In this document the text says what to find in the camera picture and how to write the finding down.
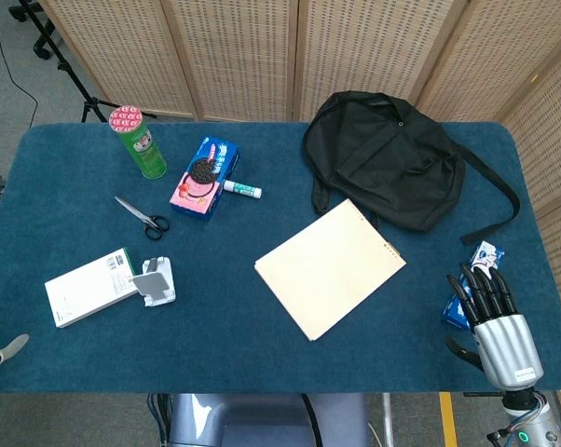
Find wooden wicker folding screen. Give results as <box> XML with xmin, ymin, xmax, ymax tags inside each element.
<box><xmin>37</xmin><ymin>0</ymin><xmax>561</xmax><ymax>447</ymax></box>

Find white flat carton box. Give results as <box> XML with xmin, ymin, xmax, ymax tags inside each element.
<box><xmin>44</xmin><ymin>247</ymin><xmax>140</xmax><ymax>329</ymax></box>

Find white grey phone stand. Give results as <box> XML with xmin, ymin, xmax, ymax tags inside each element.
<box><xmin>128</xmin><ymin>256</ymin><xmax>177</xmax><ymax>307</ymax></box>

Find black grey left robot hand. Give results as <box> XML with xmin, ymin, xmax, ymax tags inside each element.
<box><xmin>0</xmin><ymin>254</ymin><xmax>31</xmax><ymax>370</ymax></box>

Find black tripod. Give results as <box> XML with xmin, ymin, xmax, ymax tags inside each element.
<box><xmin>17</xmin><ymin>0</ymin><xmax>158</xmax><ymax>125</ymax></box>

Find white green glue stick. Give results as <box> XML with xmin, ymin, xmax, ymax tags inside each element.
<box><xmin>222</xmin><ymin>179</ymin><xmax>264</xmax><ymax>198</ymax></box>

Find small blue snack packet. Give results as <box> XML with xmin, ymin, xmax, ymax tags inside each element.
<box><xmin>441</xmin><ymin>240</ymin><xmax>506</xmax><ymax>329</ymax></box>

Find metal table leg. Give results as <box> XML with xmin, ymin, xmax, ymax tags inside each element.
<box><xmin>381</xmin><ymin>393</ymin><xmax>396</xmax><ymax>447</ymax></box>

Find grey blue robot torso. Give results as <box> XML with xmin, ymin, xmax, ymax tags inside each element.
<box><xmin>168</xmin><ymin>393</ymin><xmax>371</xmax><ymax>447</ymax></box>

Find black chair wheel base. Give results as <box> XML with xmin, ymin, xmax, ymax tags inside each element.
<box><xmin>8</xmin><ymin>0</ymin><xmax>53</xmax><ymax>61</ymax></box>

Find blue pink cookie box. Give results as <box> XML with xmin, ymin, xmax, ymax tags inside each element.
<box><xmin>169</xmin><ymin>135</ymin><xmax>242</xmax><ymax>224</ymax></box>

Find blue table mat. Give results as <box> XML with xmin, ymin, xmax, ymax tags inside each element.
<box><xmin>0</xmin><ymin>121</ymin><xmax>561</xmax><ymax>395</ymax></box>

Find black backpack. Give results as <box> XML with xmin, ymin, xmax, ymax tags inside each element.
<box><xmin>301</xmin><ymin>90</ymin><xmax>522</xmax><ymax>247</ymax></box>

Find green chip can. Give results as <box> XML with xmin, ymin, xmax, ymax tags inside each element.
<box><xmin>108</xmin><ymin>105</ymin><xmax>169</xmax><ymax>180</ymax></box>

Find black handled scissors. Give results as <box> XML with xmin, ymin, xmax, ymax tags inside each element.
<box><xmin>114</xmin><ymin>196</ymin><xmax>171</xmax><ymax>241</ymax></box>

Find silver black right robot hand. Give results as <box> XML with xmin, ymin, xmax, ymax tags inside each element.
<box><xmin>444</xmin><ymin>263</ymin><xmax>545</xmax><ymax>391</ymax></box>

